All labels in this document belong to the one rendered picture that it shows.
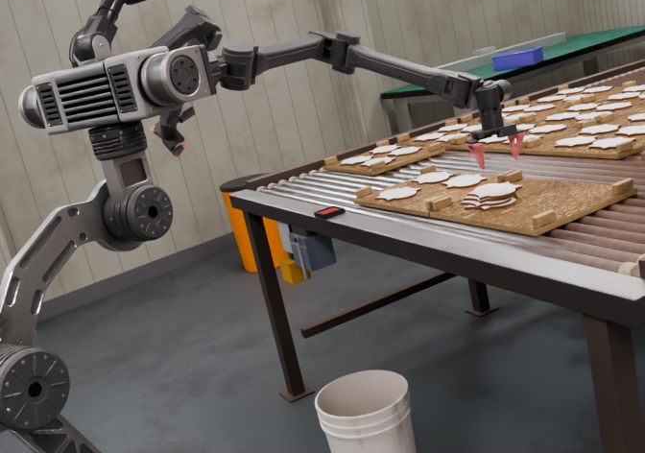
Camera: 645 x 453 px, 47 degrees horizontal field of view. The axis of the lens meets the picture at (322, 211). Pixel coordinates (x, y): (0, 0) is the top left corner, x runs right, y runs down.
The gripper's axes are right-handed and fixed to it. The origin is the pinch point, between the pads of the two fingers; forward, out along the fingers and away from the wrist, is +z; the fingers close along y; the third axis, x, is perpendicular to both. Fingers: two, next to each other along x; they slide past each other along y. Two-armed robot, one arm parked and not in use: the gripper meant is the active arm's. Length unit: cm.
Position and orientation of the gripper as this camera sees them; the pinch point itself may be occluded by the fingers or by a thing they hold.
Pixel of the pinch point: (498, 161)
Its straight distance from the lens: 200.5
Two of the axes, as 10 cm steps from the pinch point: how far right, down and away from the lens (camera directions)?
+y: -9.5, 2.6, -1.9
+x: 2.3, 1.6, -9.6
